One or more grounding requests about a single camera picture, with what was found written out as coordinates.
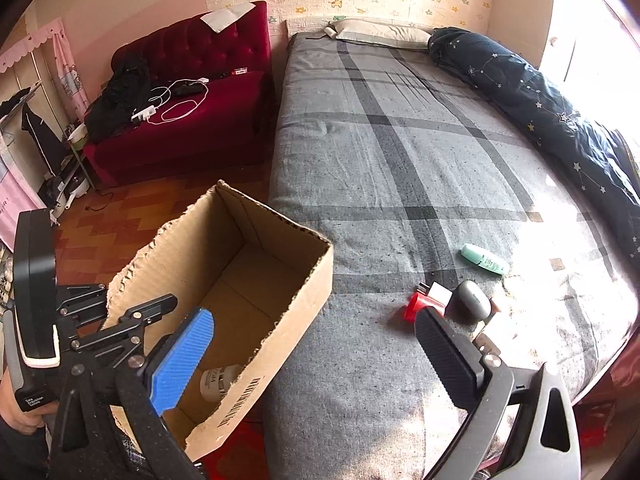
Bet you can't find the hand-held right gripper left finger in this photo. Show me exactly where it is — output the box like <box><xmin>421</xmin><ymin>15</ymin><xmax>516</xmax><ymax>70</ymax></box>
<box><xmin>47</xmin><ymin>307</ymin><xmax>217</xmax><ymax>480</ymax></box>

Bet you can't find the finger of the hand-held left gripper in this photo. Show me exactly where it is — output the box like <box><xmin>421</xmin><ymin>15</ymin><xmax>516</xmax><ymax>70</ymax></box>
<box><xmin>56</xmin><ymin>282</ymin><xmax>110</xmax><ymax>328</ymax></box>
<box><xmin>59</xmin><ymin>294</ymin><xmax>179</xmax><ymax>361</ymax></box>

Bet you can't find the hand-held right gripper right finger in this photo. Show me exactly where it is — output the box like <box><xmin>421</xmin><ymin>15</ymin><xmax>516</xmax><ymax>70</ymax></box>
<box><xmin>414</xmin><ymin>305</ymin><xmax>582</xmax><ymax>480</ymax></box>

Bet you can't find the red plastic cup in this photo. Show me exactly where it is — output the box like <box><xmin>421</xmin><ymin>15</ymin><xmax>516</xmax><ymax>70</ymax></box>
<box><xmin>403</xmin><ymin>287</ymin><xmax>432</xmax><ymax>324</ymax></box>

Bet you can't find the brown cardboard box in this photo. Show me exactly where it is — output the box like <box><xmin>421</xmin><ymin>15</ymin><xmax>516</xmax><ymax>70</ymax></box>
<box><xmin>102</xmin><ymin>180</ymin><xmax>335</xmax><ymax>463</ymax></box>

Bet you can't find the person's left hand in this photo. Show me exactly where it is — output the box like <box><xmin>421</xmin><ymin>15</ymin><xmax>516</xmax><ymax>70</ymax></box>
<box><xmin>0</xmin><ymin>377</ymin><xmax>48</xmax><ymax>435</ymax></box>

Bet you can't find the white labelled jar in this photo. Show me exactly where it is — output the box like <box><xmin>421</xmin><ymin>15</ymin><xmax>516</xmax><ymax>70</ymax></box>
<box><xmin>199</xmin><ymin>365</ymin><xmax>243</xmax><ymax>403</ymax></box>

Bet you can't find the grey oval case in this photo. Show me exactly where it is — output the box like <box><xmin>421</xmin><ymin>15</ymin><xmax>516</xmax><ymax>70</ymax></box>
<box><xmin>444</xmin><ymin>280</ymin><xmax>495</xmax><ymax>322</ymax></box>

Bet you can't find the mint green tube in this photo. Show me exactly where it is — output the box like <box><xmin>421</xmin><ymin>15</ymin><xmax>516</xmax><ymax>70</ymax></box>
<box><xmin>460</xmin><ymin>242</ymin><xmax>512</xmax><ymax>276</ymax></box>

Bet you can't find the black hanging garment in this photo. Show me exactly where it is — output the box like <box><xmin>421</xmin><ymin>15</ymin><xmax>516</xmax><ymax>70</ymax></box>
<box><xmin>20</xmin><ymin>105</ymin><xmax>68</xmax><ymax>178</ymax></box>

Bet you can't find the bed with grey plaid sheet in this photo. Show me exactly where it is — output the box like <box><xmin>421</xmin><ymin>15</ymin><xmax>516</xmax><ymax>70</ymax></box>
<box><xmin>261</xmin><ymin>30</ymin><xmax>640</xmax><ymax>466</ymax></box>

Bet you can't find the red velvet sofa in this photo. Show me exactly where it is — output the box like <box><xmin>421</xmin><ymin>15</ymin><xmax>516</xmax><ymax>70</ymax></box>
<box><xmin>81</xmin><ymin>1</ymin><xmax>276</xmax><ymax>190</ymax></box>

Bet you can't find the pink fabric wardrobe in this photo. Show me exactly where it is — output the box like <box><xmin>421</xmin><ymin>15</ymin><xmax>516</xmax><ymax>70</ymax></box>
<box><xmin>0</xmin><ymin>16</ymin><xmax>92</xmax><ymax>251</ymax></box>

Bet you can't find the black clothing pile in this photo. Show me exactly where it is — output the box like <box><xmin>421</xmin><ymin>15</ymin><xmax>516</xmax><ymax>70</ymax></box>
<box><xmin>84</xmin><ymin>54</ymin><xmax>153</xmax><ymax>143</ymax></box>

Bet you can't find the dark blue star duvet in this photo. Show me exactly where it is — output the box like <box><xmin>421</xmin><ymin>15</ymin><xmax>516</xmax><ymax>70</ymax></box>
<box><xmin>427</xmin><ymin>26</ymin><xmax>640</xmax><ymax>266</ymax></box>

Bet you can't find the white paper sheet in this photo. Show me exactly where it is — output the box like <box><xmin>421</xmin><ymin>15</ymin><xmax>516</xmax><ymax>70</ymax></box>
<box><xmin>200</xmin><ymin>2</ymin><xmax>257</xmax><ymax>34</ymax></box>

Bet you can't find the beige pillow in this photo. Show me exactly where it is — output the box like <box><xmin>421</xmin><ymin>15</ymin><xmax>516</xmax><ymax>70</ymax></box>
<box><xmin>324</xmin><ymin>18</ymin><xmax>434</xmax><ymax>51</ymax></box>

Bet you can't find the white cable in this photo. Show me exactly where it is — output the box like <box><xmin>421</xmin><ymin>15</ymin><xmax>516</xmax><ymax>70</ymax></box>
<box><xmin>149</xmin><ymin>78</ymin><xmax>212</xmax><ymax>124</ymax></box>

